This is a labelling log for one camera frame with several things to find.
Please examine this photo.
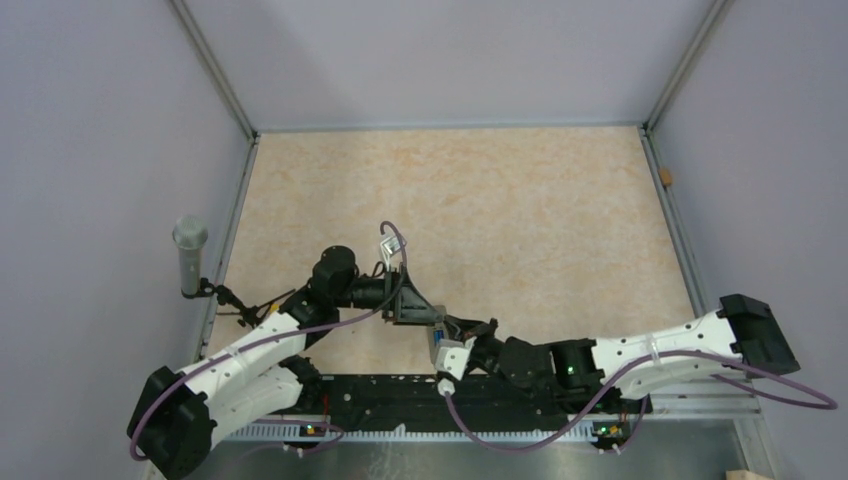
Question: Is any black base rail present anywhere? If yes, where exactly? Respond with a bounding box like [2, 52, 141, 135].
[284, 373, 654, 435]

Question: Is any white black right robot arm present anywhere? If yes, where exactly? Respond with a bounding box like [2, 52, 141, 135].
[437, 294, 800, 412]

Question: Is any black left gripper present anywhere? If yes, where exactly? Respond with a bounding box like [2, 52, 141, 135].
[334, 262, 441, 325]

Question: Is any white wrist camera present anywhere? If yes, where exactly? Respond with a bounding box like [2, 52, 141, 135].
[378, 233, 406, 270]
[433, 338, 476, 397]

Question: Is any small tan block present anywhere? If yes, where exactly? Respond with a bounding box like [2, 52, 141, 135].
[657, 167, 673, 188]

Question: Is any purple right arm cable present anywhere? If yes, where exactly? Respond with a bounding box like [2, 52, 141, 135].
[442, 350, 839, 454]

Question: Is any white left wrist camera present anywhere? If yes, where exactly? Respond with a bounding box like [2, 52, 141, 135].
[378, 233, 406, 270]

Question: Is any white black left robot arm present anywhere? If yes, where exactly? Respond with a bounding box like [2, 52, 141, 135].
[127, 246, 445, 479]

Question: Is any grey microphone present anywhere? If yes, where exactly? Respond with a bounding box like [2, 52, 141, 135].
[172, 215, 208, 298]

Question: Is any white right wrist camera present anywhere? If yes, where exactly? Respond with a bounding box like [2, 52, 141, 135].
[433, 338, 476, 397]

